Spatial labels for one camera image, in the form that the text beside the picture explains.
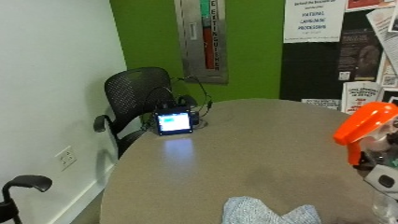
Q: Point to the clear spray bottle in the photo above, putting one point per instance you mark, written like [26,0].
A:
[365,121]

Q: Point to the white flyer with red print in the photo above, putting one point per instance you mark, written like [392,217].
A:
[361,96]

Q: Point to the white marker cube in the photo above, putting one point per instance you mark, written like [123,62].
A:
[384,180]

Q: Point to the small paper with code square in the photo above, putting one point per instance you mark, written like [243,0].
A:
[389,80]

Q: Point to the narrow white paper strip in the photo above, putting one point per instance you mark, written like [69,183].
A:
[321,103]

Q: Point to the dark poster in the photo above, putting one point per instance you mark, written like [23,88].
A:
[358,54]

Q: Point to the black notice board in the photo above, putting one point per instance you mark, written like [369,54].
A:
[306,71]

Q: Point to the white printed paper sheet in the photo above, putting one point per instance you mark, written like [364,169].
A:
[385,34]

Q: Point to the grey-blue cloth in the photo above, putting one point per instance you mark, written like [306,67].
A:
[265,212]

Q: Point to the white poster with blue print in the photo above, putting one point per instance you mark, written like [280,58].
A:
[313,20]

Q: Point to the red poster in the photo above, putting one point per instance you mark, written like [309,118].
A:
[366,3]

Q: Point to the small display device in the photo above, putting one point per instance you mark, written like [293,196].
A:
[173,123]

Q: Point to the red fire extinguisher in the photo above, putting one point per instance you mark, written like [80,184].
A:
[208,40]

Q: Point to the metal fire extinguisher cabinet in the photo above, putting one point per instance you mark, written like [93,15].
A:
[187,37]

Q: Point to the black mesh office chair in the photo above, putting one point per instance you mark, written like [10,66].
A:
[135,90]

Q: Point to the black chair with armrest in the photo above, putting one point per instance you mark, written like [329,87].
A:
[24,183]

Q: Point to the white wall outlet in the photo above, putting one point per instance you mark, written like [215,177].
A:
[65,158]

